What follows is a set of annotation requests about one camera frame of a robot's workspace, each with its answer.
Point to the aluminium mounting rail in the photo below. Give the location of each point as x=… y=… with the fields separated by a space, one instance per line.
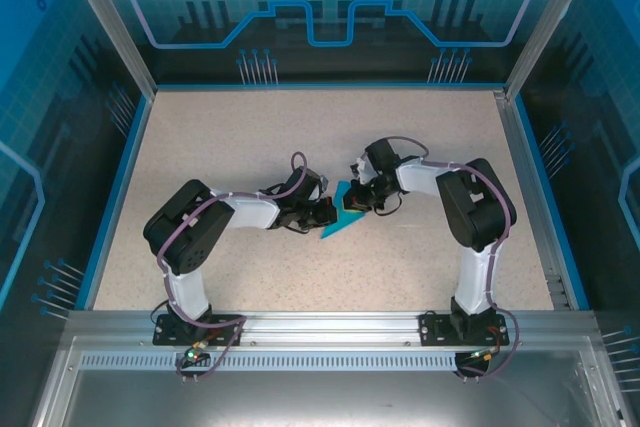
x=330 y=327

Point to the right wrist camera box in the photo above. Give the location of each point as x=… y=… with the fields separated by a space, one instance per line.
x=361 y=170

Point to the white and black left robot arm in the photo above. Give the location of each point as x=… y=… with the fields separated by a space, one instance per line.
x=187 y=292

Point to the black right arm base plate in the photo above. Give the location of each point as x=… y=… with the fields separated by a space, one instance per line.
x=432 y=332

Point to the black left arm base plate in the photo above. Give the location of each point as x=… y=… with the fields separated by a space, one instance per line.
x=162 y=337

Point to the table side rail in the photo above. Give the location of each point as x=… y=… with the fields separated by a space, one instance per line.
x=519 y=147
x=132 y=147

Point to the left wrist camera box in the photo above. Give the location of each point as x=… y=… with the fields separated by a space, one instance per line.
x=323 y=182

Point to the aluminium frame post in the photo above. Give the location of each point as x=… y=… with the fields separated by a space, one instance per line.
x=115 y=27
x=547 y=22

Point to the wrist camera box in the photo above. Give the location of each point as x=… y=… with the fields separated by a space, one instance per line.
x=323 y=182
x=361 y=170

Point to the blue square paper sheet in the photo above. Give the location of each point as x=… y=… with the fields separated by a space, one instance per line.
x=336 y=229

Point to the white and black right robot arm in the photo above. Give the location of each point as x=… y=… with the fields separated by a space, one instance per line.
x=475 y=277

